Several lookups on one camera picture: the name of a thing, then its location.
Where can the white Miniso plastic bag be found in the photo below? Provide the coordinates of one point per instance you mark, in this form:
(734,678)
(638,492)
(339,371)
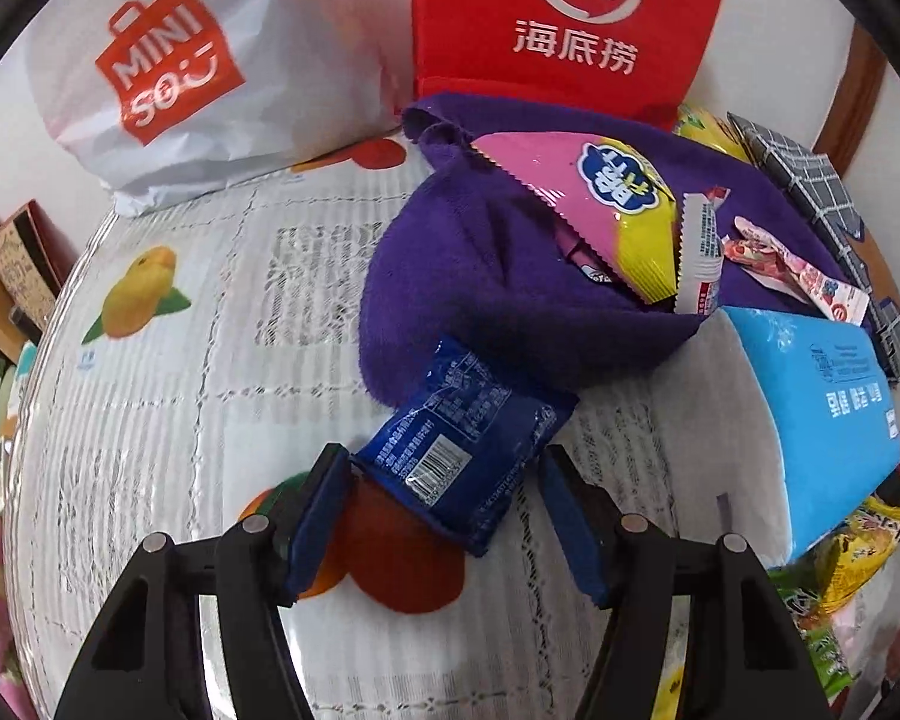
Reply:
(165,100)

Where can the blue snack packet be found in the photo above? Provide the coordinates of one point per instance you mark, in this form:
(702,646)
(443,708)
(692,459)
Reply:
(456,450)

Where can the pink yellow snack bag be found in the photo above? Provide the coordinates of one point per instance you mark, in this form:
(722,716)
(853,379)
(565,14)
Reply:
(608,193)

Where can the grey checked folded blanket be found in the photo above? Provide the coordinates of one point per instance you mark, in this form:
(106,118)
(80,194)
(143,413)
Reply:
(812,184)

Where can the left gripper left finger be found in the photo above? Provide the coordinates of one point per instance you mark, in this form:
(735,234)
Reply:
(142,657)

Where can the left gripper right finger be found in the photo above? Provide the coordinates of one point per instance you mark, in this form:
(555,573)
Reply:
(745,658)

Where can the blue tissue pack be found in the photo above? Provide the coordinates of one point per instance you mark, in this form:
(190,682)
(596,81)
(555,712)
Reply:
(774,426)

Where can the yellow chips bag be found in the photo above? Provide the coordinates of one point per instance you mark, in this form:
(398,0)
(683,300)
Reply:
(699,125)

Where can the white clear snack packet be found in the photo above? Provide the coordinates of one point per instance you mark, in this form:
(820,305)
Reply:
(700,253)

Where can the brown wooden door frame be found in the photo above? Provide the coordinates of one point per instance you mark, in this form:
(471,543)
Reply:
(854,101)

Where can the green snack packet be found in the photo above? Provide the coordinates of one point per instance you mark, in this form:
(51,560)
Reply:
(797,589)

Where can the brown patterned book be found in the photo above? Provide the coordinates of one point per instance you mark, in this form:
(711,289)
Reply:
(35,262)

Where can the Lotso bear candy packet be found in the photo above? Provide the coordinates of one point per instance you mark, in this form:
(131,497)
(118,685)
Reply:
(772,264)

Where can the red Haidilao paper bag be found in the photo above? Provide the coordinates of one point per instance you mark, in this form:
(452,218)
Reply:
(633,59)

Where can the yellow triangular snack packet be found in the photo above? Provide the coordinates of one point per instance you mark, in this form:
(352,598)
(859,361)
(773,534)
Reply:
(854,552)

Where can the purple towel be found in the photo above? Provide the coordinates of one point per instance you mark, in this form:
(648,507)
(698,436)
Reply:
(473,256)

